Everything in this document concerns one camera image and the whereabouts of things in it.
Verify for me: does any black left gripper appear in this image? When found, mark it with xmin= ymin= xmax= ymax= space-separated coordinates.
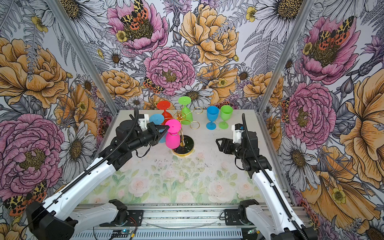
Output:
xmin=128 ymin=121 xmax=170 ymax=151

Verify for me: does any pink wine glass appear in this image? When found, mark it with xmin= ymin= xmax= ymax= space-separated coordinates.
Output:
xmin=166 ymin=119 xmax=182 ymax=150

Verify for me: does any green wine glass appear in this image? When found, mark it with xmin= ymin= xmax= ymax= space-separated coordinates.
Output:
xmin=219 ymin=105 xmax=233 ymax=130
xmin=178 ymin=96 xmax=193 ymax=125

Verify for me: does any blue wine glass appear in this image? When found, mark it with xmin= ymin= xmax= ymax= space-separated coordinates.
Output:
xmin=206 ymin=106 xmax=219 ymax=130
xmin=149 ymin=114 xmax=166 ymax=143

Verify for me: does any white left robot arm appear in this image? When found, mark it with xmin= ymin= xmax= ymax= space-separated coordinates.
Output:
xmin=26 ymin=119 xmax=170 ymax=240

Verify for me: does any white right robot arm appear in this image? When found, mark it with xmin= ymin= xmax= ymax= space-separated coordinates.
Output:
xmin=216 ymin=130 xmax=318 ymax=240

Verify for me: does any red wine glass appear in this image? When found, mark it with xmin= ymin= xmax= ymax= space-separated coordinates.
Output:
xmin=157 ymin=101 xmax=173 ymax=125

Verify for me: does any green circuit board right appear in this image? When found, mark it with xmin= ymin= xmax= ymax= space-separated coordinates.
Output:
xmin=247 ymin=228 xmax=261 ymax=235

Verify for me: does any green circuit board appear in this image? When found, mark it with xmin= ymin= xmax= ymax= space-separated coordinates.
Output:
xmin=110 ymin=229 xmax=137 ymax=240
xmin=247 ymin=228 xmax=261 ymax=235

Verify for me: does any green circuit board left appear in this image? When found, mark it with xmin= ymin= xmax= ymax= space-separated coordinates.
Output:
xmin=110 ymin=229 xmax=137 ymax=240

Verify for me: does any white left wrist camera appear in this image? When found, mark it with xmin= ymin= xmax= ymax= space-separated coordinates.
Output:
xmin=138 ymin=114 xmax=150 ymax=131

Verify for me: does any gold wire wine glass rack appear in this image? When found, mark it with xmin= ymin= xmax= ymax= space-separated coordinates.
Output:
xmin=173 ymin=107 xmax=203 ymax=157

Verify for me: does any silver aluminium front rail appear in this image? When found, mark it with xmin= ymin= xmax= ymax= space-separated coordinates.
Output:
xmin=47 ymin=203 xmax=304 ymax=240

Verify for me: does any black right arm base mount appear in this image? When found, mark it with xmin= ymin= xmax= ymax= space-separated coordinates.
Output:
xmin=219 ymin=209 xmax=254 ymax=226

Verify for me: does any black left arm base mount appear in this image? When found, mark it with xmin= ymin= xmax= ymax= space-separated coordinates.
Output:
xmin=99 ymin=210 xmax=144 ymax=227

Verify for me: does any grey slotted cable duct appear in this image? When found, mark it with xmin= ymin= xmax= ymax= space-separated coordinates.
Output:
xmin=71 ymin=228 xmax=243 ymax=240

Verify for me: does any black left corrugated cable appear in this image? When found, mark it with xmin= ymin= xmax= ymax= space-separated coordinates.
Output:
xmin=19 ymin=108 xmax=140 ymax=229

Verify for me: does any silver aluminium corner post left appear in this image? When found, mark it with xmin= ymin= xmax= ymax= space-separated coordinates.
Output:
xmin=47 ymin=1 xmax=119 ymax=116

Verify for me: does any silver aluminium corner post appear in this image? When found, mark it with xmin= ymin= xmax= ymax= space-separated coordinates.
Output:
xmin=47 ymin=1 xmax=119 ymax=116
xmin=257 ymin=0 xmax=315 ymax=115

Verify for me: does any silver aluminium corner post right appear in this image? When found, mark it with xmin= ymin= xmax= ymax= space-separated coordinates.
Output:
xmin=257 ymin=0 xmax=315 ymax=115

